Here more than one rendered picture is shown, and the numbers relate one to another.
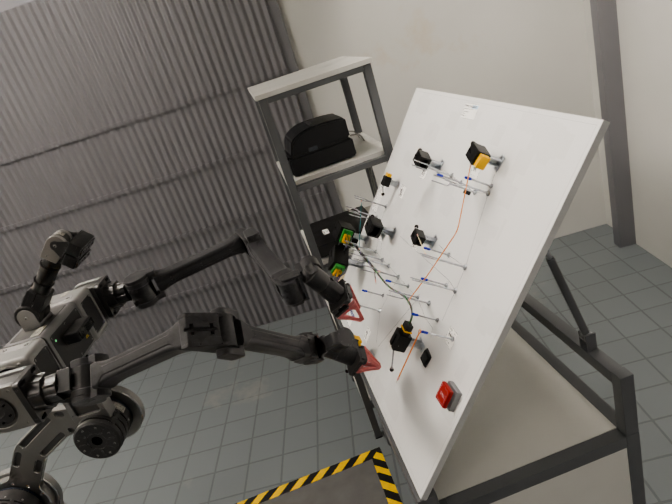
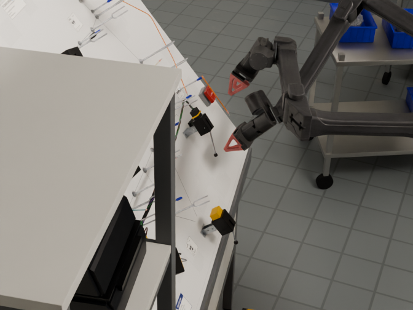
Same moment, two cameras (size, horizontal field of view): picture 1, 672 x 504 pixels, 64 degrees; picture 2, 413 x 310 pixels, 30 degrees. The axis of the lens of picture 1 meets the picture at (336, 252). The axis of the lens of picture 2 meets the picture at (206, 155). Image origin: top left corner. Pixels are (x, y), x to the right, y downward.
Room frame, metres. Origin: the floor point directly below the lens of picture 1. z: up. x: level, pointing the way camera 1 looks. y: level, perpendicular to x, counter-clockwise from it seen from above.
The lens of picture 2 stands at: (3.41, 0.50, 2.53)
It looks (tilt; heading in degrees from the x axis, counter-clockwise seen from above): 35 degrees down; 196
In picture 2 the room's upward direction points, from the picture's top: 1 degrees clockwise
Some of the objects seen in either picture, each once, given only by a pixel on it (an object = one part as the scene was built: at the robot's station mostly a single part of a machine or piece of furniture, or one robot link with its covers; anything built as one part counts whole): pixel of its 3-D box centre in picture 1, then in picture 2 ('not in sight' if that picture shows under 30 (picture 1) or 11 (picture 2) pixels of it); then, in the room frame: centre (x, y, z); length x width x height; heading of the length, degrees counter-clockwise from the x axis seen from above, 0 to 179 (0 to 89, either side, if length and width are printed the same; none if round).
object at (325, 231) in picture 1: (341, 231); not in sight; (2.49, -0.06, 1.09); 0.35 x 0.33 x 0.07; 5
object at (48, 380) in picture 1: (48, 389); not in sight; (1.15, 0.76, 1.45); 0.09 x 0.08 x 0.12; 175
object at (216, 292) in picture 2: not in sight; (222, 251); (1.34, -0.02, 0.60); 0.55 x 0.03 x 0.39; 5
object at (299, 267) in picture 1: (302, 277); (270, 56); (1.34, 0.11, 1.43); 0.12 x 0.12 x 0.09; 7
